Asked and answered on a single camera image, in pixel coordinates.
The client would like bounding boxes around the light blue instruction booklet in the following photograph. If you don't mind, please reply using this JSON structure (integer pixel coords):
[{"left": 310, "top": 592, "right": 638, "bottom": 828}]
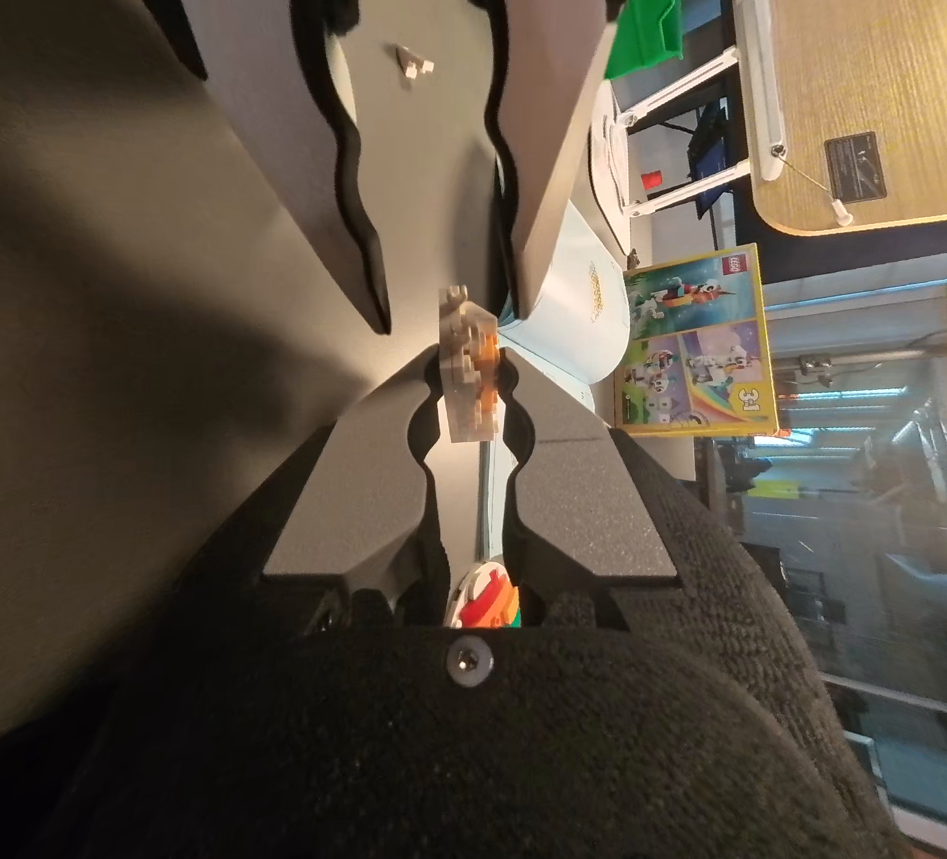
[{"left": 479, "top": 199, "right": 632, "bottom": 564}]

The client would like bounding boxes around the blue screen device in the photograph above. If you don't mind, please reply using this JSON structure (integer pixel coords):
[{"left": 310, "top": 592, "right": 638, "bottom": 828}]
[{"left": 687, "top": 99, "right": 731, "bottom": 183}]

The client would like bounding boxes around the large dark display screen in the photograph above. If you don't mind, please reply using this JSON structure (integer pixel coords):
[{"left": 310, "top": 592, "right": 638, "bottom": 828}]
[{"left": 762, "top": 215, "right": 947, "bottom": 286}]

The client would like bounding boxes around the white orange toy brick model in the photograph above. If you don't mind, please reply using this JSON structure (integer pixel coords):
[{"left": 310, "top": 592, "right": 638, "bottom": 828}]
[{"left": 438, "top": 284, "right": 506, "bottom": 447}]

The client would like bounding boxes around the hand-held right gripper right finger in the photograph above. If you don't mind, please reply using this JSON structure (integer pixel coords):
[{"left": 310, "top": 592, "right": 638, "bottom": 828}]
[{"left": 502, "top": 348, "right": 683, "bottom": 601}]

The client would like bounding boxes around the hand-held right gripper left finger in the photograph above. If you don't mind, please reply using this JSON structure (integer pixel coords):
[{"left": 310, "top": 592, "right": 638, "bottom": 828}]
[{"left": 262, "top": 344, "right": 452, "bottom": 616}]

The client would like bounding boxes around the small white toy brick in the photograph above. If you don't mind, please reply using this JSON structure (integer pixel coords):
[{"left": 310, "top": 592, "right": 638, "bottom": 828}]
[{"left": 394, "top": 43, "right": 435, "bottom": 88}]

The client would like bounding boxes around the yellow toy set box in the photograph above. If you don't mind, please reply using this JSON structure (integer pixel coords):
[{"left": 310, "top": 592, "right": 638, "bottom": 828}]
[{"left": 613, "top": 242, "right": 779, "bottom": 440}]

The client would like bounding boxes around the wooden book stand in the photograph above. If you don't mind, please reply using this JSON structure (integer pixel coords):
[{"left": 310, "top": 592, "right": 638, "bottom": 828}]
[{"left": 588, "top": 0, "right": 947, "bottom": 238}]

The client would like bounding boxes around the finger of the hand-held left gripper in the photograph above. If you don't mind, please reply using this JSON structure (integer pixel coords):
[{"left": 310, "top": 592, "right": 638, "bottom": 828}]
[
  {"left": 148, "top": 0, "right": 391, "bottom": 336},
  {"left": 442, "top": 0, "right": 654, "bottom": 321}
]

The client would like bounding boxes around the rainbow toy brick piece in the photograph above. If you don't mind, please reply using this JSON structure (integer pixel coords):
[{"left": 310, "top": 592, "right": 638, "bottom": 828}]
[{"left": 444, "top": 557, "right": 522, "bottom": 631}]

